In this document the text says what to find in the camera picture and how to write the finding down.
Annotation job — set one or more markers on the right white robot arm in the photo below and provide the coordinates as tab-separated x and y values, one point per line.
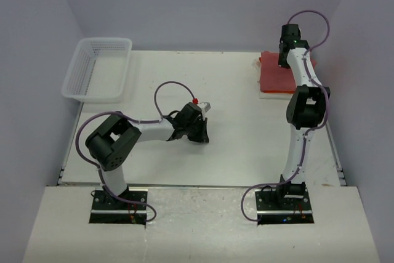
306	112

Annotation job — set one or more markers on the pink t shirt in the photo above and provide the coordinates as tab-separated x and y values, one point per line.
277	72

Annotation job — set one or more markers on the folded white t shirt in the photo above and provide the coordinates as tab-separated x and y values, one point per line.
268	96

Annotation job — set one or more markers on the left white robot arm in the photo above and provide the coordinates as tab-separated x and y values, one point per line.
113	140

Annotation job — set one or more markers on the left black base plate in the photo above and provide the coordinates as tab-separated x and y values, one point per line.
107	210

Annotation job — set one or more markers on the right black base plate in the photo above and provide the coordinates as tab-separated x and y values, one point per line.
272	211

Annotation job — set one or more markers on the white plastic basket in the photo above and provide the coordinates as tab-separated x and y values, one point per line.
98	70

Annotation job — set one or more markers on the folded orange t shirt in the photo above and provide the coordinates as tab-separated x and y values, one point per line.
277	92

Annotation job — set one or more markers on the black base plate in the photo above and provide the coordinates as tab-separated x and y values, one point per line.
272	211
107	210

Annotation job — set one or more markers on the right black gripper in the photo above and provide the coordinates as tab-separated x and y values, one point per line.
283	63

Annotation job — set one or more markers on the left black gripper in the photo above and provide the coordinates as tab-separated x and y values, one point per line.
202	136

